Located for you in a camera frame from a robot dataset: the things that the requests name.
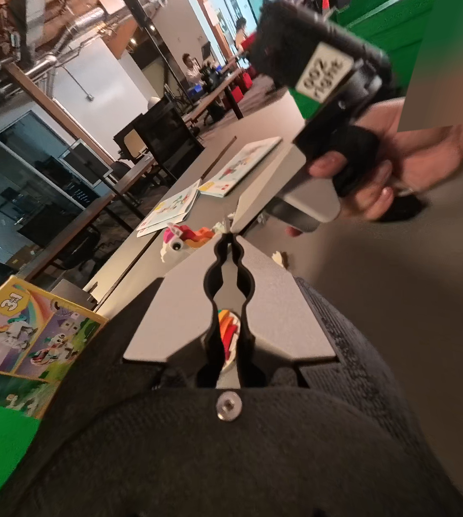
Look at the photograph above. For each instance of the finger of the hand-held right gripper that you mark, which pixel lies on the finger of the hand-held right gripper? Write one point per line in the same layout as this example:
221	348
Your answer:
316	198
271	185

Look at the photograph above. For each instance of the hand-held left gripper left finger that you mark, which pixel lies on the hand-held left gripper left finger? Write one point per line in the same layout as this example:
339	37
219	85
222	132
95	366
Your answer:
166	319

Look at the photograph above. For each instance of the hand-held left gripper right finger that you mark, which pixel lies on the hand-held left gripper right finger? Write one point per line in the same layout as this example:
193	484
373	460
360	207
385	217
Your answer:
284	319

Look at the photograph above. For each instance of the lego instruction booklet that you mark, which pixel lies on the lego instruction booklet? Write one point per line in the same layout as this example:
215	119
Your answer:
241	165
171	208

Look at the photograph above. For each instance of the small white lego piece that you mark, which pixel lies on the small white lego piece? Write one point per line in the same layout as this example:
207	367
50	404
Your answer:
279	258

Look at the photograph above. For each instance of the colourful lego set box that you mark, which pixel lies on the colourful lego set box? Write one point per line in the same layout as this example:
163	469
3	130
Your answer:
25	339

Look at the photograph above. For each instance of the person's right hand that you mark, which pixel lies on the person's right hand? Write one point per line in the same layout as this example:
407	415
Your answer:
421	157

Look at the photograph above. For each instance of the long wooden table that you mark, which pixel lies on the long wooden table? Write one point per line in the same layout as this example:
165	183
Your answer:
215	91

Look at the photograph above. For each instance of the black office chair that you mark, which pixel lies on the black office chair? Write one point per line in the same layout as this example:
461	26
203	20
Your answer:
166	137

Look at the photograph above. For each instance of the dark wooden table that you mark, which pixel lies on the dark wooden table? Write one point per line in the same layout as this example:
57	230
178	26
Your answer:
66	234

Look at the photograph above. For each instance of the computer monitor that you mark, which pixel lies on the computer monitor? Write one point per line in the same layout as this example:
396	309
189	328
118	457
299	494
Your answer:
86	163

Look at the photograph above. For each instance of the silver ventilation duct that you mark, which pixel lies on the silver ventilation duct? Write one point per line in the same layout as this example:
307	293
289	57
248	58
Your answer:
21	76

